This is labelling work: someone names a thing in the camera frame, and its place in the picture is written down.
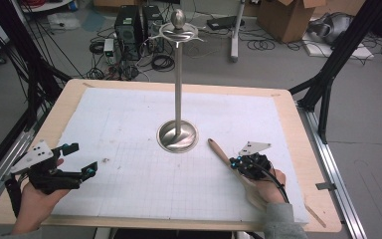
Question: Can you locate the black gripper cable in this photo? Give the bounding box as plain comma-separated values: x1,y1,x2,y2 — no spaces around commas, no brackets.
253,160,290,204
4,174,23,219

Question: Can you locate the flat white box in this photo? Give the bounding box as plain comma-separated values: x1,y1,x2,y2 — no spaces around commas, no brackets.
302,41,376,61

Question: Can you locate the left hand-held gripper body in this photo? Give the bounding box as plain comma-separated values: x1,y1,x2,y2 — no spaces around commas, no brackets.
9,139,83,196

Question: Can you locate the grey bag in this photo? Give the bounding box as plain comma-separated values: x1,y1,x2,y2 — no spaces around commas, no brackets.
305,12,355,46

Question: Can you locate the flat black device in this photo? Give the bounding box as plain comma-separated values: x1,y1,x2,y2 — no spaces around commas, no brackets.
206,15,246,31

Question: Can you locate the person's right hand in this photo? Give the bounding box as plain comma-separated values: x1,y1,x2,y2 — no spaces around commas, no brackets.
245,167,289,207

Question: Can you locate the thin wooden strip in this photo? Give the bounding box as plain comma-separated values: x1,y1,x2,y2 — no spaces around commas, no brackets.
303,202,327,229

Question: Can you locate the white power adapter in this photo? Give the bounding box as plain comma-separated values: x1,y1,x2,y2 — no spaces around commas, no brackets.
102,38,115,65

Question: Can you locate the large open cardboard box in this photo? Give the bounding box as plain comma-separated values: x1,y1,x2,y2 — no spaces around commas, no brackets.
256,0,333,44

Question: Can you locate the small metal bracket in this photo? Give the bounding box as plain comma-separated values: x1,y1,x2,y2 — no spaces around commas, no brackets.
314,181,338,192

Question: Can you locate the coiled black cable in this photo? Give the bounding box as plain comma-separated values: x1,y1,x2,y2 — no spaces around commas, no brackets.
151,54,176,73

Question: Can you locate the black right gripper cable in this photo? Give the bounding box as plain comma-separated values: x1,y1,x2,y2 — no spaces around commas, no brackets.
253,160,290,204

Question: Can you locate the steel utensil stand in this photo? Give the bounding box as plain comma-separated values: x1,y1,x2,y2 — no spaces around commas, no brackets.
148,8,205,154

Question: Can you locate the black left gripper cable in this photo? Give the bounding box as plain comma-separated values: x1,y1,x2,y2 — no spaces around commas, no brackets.
4,174,23,219

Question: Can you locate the black computer tower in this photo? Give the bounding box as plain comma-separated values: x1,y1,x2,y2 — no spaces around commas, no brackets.
141,4,165,55
113,5,144,62

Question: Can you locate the black metal frame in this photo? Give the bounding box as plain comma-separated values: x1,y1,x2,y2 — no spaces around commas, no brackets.
0,0,73,131
287,0,382,144

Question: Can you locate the aluminium rail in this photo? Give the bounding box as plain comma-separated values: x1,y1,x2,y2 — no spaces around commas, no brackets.
295,105,368,239
0,128,37,217

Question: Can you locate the person's left hand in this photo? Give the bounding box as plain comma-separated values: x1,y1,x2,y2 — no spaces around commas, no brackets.
11,180,72,234

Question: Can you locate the white grid mat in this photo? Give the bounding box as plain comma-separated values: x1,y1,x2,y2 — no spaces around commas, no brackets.
51,87,310,224

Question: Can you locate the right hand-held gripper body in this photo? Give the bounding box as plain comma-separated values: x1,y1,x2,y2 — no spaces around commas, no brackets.
238,140,274,182

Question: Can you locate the clear plastic bag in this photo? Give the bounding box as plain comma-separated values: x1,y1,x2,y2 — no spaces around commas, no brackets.
47,12,82,31

